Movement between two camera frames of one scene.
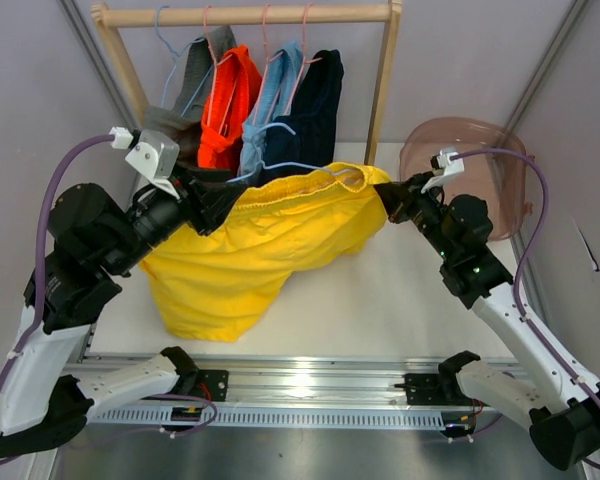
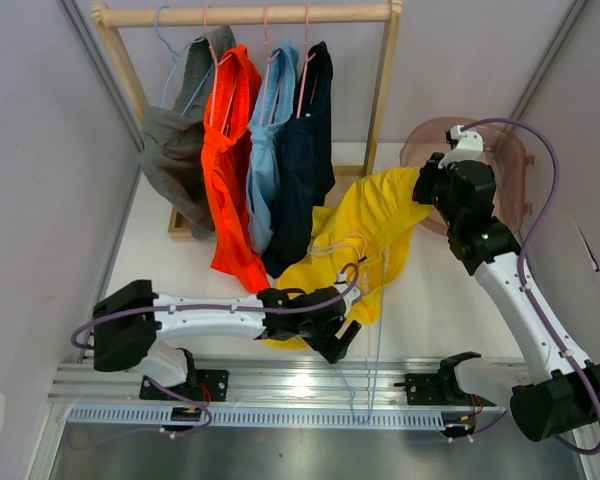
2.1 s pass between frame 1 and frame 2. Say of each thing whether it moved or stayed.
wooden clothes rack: stayed
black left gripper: moved
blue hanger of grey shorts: stayed
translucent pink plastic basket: stayed
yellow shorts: moved
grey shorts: stayed
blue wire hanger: moved
